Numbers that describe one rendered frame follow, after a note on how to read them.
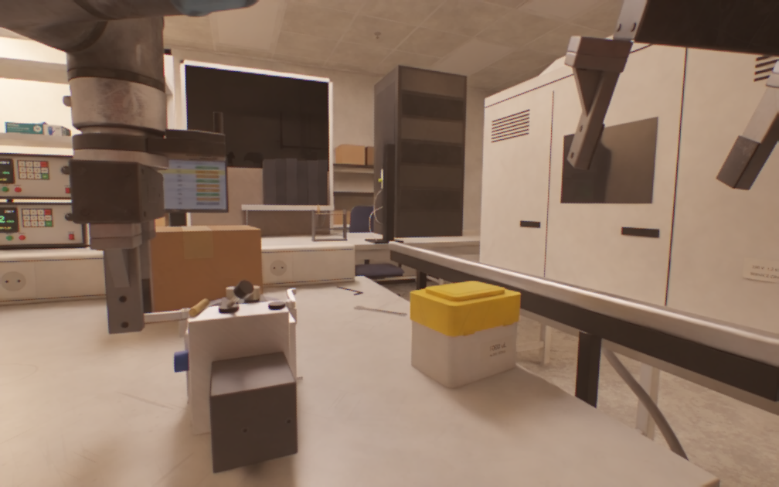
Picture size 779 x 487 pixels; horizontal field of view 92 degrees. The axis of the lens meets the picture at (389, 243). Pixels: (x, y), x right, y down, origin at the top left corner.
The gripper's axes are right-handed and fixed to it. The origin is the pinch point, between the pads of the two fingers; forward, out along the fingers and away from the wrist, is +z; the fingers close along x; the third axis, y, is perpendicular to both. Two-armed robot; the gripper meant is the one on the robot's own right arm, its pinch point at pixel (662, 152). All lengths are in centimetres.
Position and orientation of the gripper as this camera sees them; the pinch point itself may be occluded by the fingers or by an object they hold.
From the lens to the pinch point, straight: 41.7
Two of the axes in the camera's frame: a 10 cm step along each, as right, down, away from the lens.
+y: -1.6, 4.8, -8.6
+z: -0.8, 8.6, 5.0
